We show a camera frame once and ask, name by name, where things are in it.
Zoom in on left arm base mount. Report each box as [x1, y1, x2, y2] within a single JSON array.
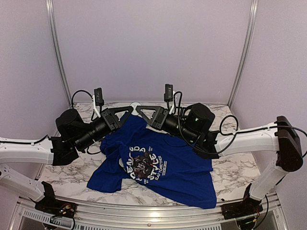
[[35, 182, 77, 218]]

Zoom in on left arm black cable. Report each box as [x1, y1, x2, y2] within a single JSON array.
[[71, 90, 106, 155]]

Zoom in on aluminium corner post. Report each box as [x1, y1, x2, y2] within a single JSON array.
[[46, 0, 72, 106], [227, 0, 259, 108]]

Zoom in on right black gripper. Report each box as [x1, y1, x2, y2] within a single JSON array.
[[137, 103, 199, 144]]

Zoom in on aluminium front rail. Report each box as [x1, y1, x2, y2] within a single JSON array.
[[14, 191, 283, 230]]

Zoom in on blue printed t-shirt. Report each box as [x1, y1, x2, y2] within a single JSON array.
[[87, 115, 217, 209]]

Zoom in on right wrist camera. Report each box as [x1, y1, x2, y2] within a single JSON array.
[[164, 83, 173, 102]]

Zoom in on right aluminium corner post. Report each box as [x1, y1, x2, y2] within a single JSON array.
[[227, 0, 259, 108]]

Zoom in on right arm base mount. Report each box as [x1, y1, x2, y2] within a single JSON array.
[[221, 184, 263, 220]]

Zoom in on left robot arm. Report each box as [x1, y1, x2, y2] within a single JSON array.
[[0, 106, 133, 213]]

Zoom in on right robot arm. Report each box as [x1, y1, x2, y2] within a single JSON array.
[[136, 103, 303, 215]]

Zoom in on left aluminium corner post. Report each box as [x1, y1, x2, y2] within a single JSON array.
[[46, 0, 72, 106]]

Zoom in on blue white round brooch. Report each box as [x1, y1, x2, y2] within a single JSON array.
[[130, 102, 141, 116]]

